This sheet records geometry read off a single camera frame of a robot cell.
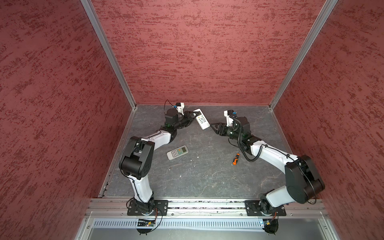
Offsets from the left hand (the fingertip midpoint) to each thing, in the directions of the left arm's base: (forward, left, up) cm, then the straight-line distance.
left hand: (199, 115), depth 88 cm
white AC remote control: (-3, -1, -1) cm, 3 cm away
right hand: (-8, -7, -2) cm, 11 cm away
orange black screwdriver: (-20, -23, -19) cm, 35 cm away
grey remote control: (-16, +14, -19) cm, 28 cm away
